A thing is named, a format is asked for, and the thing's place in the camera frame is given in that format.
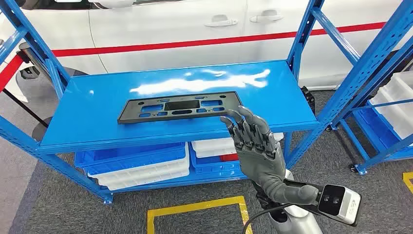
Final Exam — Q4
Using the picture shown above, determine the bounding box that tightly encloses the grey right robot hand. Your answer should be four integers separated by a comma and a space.
220, 106, 319, 206

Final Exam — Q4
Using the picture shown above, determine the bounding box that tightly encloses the black plastic plate frame part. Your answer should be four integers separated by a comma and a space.
117, 91, 243, 125

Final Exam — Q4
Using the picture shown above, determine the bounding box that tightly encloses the blue metal shelf rack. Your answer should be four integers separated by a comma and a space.
0, 0, 413, 205
326, 42, 413, 175

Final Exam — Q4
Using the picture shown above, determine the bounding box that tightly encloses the red barrier belt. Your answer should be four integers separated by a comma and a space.
51, 21, 387, 58
0, 55, 25, 93

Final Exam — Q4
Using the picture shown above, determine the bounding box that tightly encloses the white car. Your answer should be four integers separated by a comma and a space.
0, 0, 413, 104

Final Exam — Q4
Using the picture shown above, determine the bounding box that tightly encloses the black stanchion with round base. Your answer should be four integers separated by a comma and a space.
2, 89, 54, 143

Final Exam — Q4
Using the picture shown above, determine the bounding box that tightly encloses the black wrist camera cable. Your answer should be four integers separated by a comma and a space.
242, 202, 291, 234

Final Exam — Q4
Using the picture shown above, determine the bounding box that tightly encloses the black ribbed hose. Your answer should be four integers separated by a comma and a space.
300, 85, 316, 115

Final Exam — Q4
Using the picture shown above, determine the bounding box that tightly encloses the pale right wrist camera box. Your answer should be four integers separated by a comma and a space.
317, 184, 362, 227

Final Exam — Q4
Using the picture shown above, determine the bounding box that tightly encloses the silver belt stanchion post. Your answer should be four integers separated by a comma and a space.
16, 42, 41, 80

